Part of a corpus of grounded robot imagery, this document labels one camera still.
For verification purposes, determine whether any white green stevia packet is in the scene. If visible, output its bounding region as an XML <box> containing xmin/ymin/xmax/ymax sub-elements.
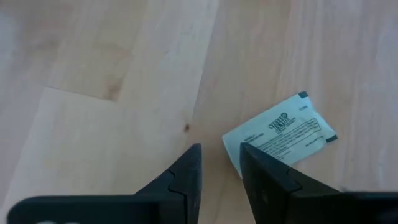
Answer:
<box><xmin>221</xmin><ymin>91</ymin><xmax>338</xmax><ymax>178</ymax></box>

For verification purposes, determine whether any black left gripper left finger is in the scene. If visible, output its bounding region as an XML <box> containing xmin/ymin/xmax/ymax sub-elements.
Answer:
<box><xmin>6</xmin><ymin>142</ymin><xmax>203</xmax><ymax>224</ymax></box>

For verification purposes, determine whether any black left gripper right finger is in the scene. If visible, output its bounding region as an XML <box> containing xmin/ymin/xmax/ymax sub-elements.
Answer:
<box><xmin>239</xmin><ymin>142</ymin><xmax>398</xmax><ymax>224</ymax></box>

